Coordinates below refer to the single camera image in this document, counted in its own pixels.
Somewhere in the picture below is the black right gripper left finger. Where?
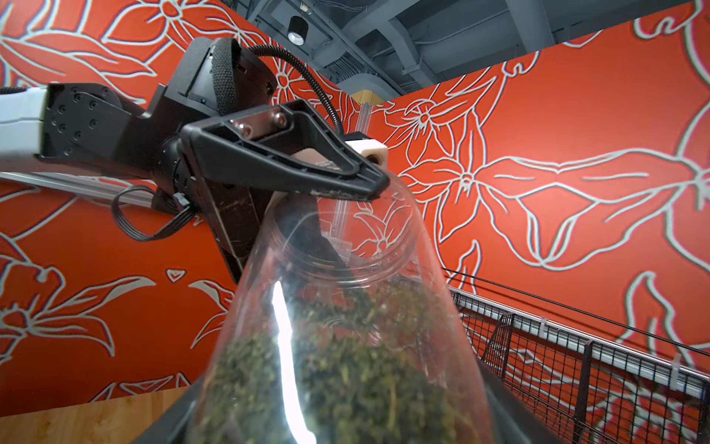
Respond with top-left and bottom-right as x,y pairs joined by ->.
132,382 -> 201,444

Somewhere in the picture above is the jar with foil seal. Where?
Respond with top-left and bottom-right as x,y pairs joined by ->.
187,177 -> 493,443

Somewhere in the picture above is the black wire wall basket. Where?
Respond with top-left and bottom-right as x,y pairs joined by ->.
446,270 -> 709,443

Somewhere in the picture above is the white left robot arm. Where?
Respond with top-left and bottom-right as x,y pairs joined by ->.
1,38 -> 389,280

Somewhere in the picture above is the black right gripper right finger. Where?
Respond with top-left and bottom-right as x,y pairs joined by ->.
479,363 -> 563,444

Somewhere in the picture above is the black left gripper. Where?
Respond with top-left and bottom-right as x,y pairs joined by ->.
160,99 -> 390,278

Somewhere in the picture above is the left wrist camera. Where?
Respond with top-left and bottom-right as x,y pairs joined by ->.
293,131 -> 389,168

